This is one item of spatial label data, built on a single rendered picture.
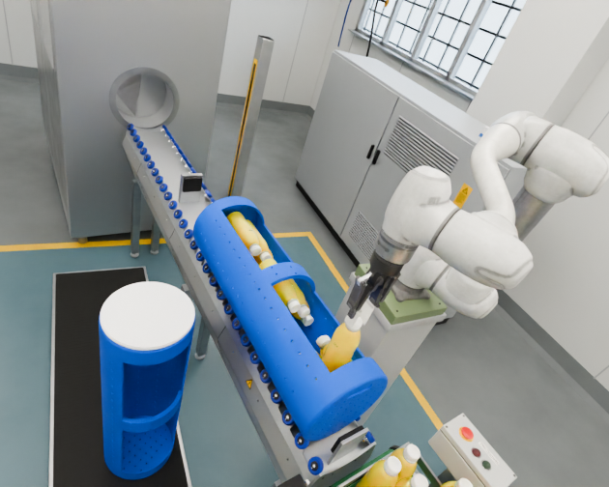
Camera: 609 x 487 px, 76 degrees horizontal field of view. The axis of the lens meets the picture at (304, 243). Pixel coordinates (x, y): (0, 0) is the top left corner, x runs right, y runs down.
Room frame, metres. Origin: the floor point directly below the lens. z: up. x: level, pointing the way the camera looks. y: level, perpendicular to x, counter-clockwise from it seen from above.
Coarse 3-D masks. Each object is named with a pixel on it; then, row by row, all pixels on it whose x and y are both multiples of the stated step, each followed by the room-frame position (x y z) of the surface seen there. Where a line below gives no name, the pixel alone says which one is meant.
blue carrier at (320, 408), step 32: (224, 224) 1.14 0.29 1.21; (256, 224) 1.38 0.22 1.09; (224, 256) 1.02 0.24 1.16; (288, 256) 1.19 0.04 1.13; (224, 288) 0.96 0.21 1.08; (256, 288) 0.90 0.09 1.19; (256, 320) 0.82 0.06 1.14; (288, 320) 0.80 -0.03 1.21; (320, 320) 0.99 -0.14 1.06; (256, 352) 0.78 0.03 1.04; (288, 352) 0.72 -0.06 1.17; (288, 384) 0.66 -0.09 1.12; (320, 384) 0.64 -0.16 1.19; (352, 384) 0.64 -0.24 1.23; (384, 384) 0.74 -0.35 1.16; (320, 416) 0.58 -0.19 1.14; (352, 416) 0.70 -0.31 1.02
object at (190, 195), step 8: (184, 176) 1.56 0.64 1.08; (192, 176) 1.59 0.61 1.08; (200, 176) 1.62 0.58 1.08; (184, 184) 1.55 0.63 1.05; (192, 184) 1.58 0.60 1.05; (200, 184) 1.60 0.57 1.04; (184, 192) 1.57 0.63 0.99; (192, 192) 1.60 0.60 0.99; (184, 200) 1.57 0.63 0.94; (192, 200) 1.60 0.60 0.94
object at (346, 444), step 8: (352, 432) 0.63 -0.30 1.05; (360, 432) 0.64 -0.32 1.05; (344, 440) 0.60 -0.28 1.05; (352, 440) 0.61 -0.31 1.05; (360, 440) 0.64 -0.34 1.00; (336, 448) 0.59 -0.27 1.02; (344, 448) 0.60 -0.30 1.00; (352, 448) 0.64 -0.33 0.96; (336, 456) 0.59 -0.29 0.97; (328, 464) 0.59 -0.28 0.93
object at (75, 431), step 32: (64, 288) 1.45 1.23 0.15; (96, 288) 1.53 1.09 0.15; (64, 320) 1.26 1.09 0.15; (96, 320) 1.32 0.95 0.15; (64, 352) 1.09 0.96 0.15; (96, 352) 1.14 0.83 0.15; (64, 384) 0.94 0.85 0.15; (96, 384) 0.99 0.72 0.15; (64, 416) 0.80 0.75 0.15; (96, 416) 0.85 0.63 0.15; (64, 448) 0.69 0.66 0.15; (96, 448) 0.73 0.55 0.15; (64, 480) 0.58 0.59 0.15; (96, 480) 0.62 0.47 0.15; (128, 480) 0.65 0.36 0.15; (160, 480) 0.69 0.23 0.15
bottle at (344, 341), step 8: (344, 328) 0.74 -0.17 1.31; (360, 328) 0.74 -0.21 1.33; (336, 336) 0.73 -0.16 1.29; (344, 336) 0.72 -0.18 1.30; (352, 336) 0.72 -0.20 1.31; (360, 336) 0.74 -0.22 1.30; (336, 344) 0.72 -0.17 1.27; (344, 344) 0.71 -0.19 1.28; (352, 344) 0.71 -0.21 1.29; (328, 352) 0.73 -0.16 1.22; (336, 352) 0.71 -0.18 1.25; (344, 352) 0.71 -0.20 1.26; (352, 352) 0.72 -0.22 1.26; (328, 360) 0.72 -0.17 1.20; (336, 360) 0.71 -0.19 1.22; (344, 360) 0.71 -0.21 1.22; (328, 368) 0.71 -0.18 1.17; (336, 368) 0.71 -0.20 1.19
